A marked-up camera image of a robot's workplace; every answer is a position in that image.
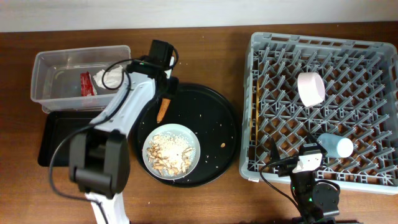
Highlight orange carrot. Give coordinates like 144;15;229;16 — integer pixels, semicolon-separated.
156;98;170;123

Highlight white tissue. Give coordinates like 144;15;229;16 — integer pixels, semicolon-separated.
93;66;124;90

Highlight light blue cup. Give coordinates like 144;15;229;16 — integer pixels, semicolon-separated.
317;133;354;158

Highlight grey plate with food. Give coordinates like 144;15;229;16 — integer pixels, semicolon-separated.
142;124;201;181

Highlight wooden chopstick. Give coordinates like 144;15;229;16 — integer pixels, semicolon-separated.
248;95;253;141
255;79;260;147

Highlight pink bowl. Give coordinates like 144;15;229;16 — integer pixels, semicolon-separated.
297;72;325;108

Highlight red snack wrapper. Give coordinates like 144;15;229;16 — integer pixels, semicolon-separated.
80;72;97;96

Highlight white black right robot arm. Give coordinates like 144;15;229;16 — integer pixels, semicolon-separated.
270;137;340;223

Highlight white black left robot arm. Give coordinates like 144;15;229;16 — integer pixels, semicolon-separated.
49;53;178;223

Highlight grey dishwasher rack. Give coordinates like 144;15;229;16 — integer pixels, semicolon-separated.
239;32;397;195

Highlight round black tray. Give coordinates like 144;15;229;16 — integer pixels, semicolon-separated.
130;84;241;188

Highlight clear plastic bin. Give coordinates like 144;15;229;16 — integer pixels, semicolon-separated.
30;45;131;113

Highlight black rectangular bin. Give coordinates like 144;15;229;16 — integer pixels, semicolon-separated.
37;111;100;167

